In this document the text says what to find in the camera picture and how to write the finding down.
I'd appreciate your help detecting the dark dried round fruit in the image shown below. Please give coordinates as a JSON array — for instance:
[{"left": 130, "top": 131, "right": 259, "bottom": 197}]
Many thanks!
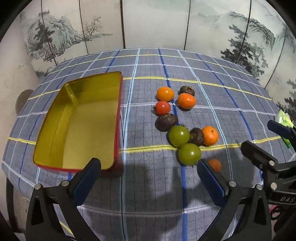
[
  {"left": 155, "top": 114, "right": 179, "bottom": 132},
  {"left": 179, "top": 85, "right": 195, "bottom": 96},
  {"left": 189, "top": 128, "right": 205, "bottom": 146}
]

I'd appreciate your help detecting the blue plaid tablecloth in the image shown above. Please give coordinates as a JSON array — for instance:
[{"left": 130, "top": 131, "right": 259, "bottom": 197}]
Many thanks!
[{"left": 2, "top": 48, "right": 296, "bottom": 241}]

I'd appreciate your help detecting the small orange kumquat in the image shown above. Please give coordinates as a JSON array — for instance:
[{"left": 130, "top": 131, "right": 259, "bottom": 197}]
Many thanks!
[{"left": 208, "top": 159, "right": 222, "bottom": 172}]

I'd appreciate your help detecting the pink cable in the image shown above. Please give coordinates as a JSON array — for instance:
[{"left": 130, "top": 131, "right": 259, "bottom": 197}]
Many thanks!
[{"left": 269, "top": 205, "right": 281, "bottom": 220}]

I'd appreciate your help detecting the black table leg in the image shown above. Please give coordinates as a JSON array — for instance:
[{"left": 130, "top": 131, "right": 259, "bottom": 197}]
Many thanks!
[{"left": 6, "top": 178, "right": 19, "bottom": 232}]

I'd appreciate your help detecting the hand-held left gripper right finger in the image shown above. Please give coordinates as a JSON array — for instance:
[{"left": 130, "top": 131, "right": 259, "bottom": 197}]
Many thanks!
[{"left": 196, "top": 159, "right": 272, "bottom": 241}]

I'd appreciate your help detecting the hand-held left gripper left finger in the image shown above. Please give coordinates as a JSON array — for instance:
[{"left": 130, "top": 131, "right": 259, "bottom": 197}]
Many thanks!
[{"left": 26, "top": 158, "right": 102, "bottom": 241}]

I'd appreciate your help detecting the red tin box gold interior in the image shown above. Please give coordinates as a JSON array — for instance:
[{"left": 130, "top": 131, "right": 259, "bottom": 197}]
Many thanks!
[{"left": 33, "top": 71, "right": 123, "bottom": 173}]

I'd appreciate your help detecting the large orange mandarin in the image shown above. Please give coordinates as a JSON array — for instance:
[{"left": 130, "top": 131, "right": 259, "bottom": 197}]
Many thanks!
[{"left": 177, "top": 93, "right": 196, "bottom": 109}]

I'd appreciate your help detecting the green packet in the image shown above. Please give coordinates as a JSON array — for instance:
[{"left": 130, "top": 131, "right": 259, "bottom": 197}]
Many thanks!
[{"left": 275, "top": 110, "right": 295, "bottom": 149}]

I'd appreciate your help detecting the red tomato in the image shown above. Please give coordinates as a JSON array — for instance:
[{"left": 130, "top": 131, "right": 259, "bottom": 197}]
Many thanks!
[{"left": 154, "top": 101, "right": 171, "bottom": 115}]

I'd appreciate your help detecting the painted landscape folding screen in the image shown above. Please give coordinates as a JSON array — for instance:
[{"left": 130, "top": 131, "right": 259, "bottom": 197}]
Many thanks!
[{"left": 17, "top": 0, "right": 296, "bottom": 112}]

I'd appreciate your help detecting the green tomato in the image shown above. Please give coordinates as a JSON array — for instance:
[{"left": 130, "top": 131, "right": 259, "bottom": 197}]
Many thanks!
[
  {"left": 168, "top": 125, "right": 191, "bottom": 148},
  {"left": 178, "top": 143, "right": 202, "bottom": 166}
]

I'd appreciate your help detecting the yellow-orange tomato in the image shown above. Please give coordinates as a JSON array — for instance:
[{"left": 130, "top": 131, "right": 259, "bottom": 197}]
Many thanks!
[{"left": 157, "top": 86, "right": 174, "bottom": 102}]

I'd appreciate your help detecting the round grey wall disc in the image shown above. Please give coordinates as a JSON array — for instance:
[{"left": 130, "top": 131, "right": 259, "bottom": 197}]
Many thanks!
[{"left": 15, "top": 89, "right": 35, "bottom": 115}]

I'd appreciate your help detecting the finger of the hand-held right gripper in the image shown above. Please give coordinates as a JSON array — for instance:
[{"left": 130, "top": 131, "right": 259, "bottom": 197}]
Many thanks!
[
  {"left": 267, "top": 120, "right": 296, "bottom": 153},
  {"left": 241, "top": 140, "right": 279, "bottom": 192}
]

